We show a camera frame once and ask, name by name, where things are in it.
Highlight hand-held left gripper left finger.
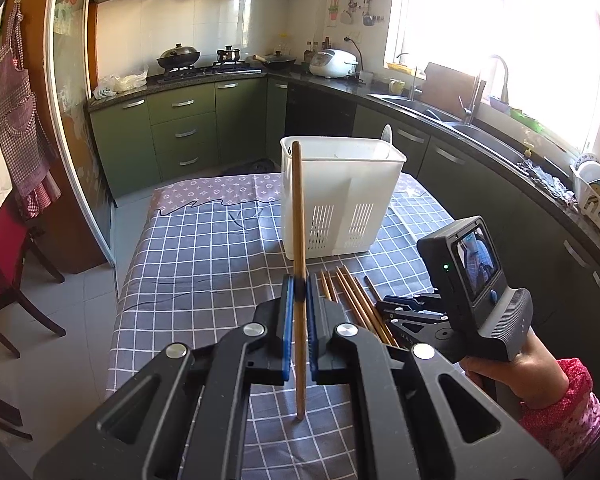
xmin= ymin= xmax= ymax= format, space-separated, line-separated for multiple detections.
xmin=32 ymin=275 xmax=297 ymax=480

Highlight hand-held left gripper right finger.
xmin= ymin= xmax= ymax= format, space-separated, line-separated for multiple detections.
xmin=306 ymin=274 xmax=563 ymax=480

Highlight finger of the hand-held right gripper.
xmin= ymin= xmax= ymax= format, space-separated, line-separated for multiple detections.
xmin=377 ymin=303 xmax=447 ymax=327
xmin=383 ymin=295 xmax=449 ymax=314

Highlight pile of wooden chopsticks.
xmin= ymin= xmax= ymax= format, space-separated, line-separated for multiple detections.
xmin=319 ymin=265 xmax=401 ymax=348

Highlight brown wooden chopstick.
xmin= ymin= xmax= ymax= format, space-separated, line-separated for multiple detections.
xmin=291 ymin=141 xmax=308 ymax=421

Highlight white plastic utensil basket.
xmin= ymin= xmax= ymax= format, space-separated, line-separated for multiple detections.
xmin=280 ymin=135 xmax=407 ymax=261

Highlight person's right forearm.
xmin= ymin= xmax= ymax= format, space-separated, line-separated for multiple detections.
xmin=519 ymin=357 xmax=600 ymax=471

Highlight person's right hand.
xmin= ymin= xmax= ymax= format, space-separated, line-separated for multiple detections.
xmin=462 ymin=332 xmax=569 ymax=407

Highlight white flat plastic piece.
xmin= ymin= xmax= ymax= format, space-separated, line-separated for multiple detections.
xmin=387 ymin=187 xmax=432 ymax=242

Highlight grey dishcloth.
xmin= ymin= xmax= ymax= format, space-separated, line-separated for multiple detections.
xmin=519 ymin=159 xmax=577 ymax=202

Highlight purple patterned cloth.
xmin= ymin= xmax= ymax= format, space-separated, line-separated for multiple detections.
xmin=150 ymin=172 xmax=421 ymax=217

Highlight white dish rack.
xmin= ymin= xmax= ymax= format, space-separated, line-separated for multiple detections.
xmin=569 ymin=152 xmax=600 ymax=252

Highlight steel double sink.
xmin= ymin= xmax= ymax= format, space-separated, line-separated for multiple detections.
xmin=369 ymin=91 xmax=527 ymax=162

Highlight tall steel faucet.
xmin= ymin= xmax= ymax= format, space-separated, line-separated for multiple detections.
xmin=459 ymin=55 xmax=510 ymax=127

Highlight small steel faucet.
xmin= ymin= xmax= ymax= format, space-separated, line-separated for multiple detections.
xmin=396 ymin=52 xmax=426 ymax=101

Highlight wooden cutting board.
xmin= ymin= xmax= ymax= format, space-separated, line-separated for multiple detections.
xmin=420 ymin=62 xmax=487 ymax=107

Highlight green base cabinets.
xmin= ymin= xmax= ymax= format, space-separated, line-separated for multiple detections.
xmin=87 ymin=75 xmax=600 ymax=461

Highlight white rice cooker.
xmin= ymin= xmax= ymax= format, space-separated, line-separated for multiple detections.
xmin=309 ymin=49 xmax=360 ymax=80

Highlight row of sauce bottles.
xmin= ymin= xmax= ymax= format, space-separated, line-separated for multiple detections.
xmin=302 ymin=36 xmax=332 ymax=64

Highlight black frying pan with lid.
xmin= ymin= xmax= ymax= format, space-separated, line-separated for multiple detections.
xmin=252 ymin=50 xmax=299 ymax=70

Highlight gas stove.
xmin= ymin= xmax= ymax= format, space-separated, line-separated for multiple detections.
xmin=157 ymin=61 xmax=264 ymax=81

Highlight window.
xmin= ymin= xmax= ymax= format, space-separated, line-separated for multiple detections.
xmin=384 ymin=0 xmax=600 ymax=157

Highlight red seat wooden chair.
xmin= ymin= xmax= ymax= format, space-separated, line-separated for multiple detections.
xmin=0 ymin=205 xmax=68 ymax=358

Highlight black wok with lid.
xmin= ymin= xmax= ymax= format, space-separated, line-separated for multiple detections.
xmin=156 ymin=43 xmax=201 ymax=71

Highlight sliding glass door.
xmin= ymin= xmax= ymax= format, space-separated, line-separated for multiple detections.
xmin=45 ymin=0 xmax=118 ymax=267

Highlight white plastic bag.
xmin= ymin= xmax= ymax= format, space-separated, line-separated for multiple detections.
xmin=92 ymin=66 xmax=149 ymax=100

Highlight checked apron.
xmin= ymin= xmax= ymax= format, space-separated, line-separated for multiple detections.
xmin=0 ymin=2 xmax=62 ymax=221

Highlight utensil wall sticker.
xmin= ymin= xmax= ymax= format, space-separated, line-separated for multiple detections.
xmin=326 ymin=0 xmax=384 ymax=29

